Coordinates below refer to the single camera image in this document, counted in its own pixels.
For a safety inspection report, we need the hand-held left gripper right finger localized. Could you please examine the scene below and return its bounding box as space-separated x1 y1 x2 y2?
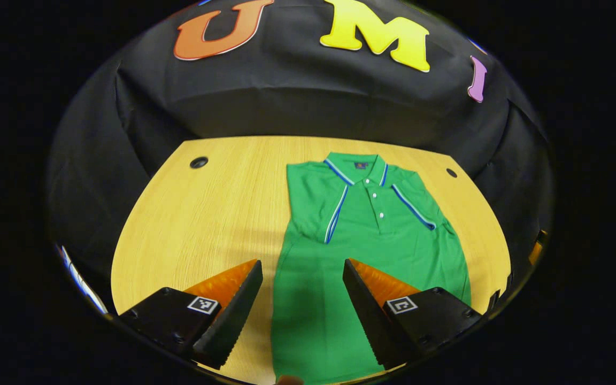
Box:
342 258 484 371

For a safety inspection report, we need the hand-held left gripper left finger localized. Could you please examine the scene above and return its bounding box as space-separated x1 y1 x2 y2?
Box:
117 259 264 371

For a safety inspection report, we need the green T-shirt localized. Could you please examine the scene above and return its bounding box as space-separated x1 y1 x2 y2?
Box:
271 152 472 384

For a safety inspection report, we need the white side desk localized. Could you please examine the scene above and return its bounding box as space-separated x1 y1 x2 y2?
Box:
57 245 110 316

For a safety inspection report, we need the black backdrop cloth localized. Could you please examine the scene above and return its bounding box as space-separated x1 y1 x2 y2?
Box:
46 0 555 316

